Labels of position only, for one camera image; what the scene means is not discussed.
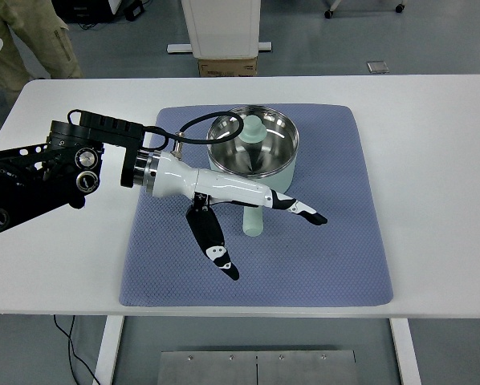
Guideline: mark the white robotic hand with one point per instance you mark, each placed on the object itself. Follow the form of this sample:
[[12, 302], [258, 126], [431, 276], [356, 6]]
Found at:
[[163, 175]]

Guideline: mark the green pot with glass lid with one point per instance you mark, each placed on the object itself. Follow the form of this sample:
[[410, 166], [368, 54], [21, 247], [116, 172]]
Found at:
[[265, 151]]

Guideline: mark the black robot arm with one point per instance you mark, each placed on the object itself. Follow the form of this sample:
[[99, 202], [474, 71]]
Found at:
[[66, 168]]

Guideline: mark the blue quilted mat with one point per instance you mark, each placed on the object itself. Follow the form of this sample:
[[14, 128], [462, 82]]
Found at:
[[292, 263]]

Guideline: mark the cardboard box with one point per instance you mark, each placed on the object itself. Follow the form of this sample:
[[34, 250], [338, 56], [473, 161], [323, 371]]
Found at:
[[227, 67]]

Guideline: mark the metal floor plate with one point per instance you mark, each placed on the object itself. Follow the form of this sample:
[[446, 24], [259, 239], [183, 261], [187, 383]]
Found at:
[[258, 367]]

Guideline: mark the white table left leg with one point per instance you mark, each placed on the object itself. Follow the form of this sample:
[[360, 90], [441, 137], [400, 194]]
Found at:
[[109, 350]]

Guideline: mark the white table leg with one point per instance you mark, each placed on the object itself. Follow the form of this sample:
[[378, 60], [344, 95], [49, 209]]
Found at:
[[405, 352], [109, 350]]

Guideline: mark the white cabinet on stand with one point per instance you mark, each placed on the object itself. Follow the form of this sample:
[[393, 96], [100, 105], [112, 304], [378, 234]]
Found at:
[[221, 29]]

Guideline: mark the grey floor socket cover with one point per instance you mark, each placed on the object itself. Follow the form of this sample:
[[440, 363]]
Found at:
[[377, 67]]

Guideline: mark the white table right leg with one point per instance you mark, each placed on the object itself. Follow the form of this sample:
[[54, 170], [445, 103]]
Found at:
[[405, 352]]

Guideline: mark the wheeled cart legs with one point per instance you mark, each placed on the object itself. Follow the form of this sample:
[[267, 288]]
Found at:
[[361, 8]]

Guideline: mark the black device on floor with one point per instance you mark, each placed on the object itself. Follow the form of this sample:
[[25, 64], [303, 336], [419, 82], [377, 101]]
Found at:
[[97, 11]]

